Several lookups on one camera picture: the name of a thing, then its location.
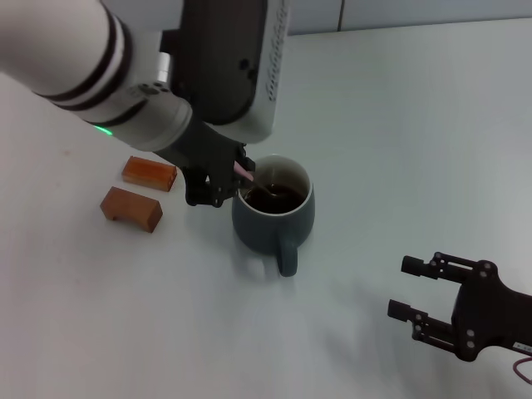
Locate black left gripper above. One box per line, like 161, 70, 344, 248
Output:
159, 116, 256, 208

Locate grey ceramic cup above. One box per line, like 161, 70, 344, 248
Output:
231, 154, 316, 278

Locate pink handled metal spoon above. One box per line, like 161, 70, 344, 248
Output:
234, 161, 284, 199

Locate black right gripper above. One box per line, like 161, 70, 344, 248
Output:
387, 250, 532, 363

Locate right arm cable with plug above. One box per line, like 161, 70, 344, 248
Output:
510, 356, 532, 387

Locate brown arched wooden block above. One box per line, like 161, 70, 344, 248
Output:
100, 185, 163, 234

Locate orange wooden block with holes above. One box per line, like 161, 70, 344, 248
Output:
122, 155, 179, 192

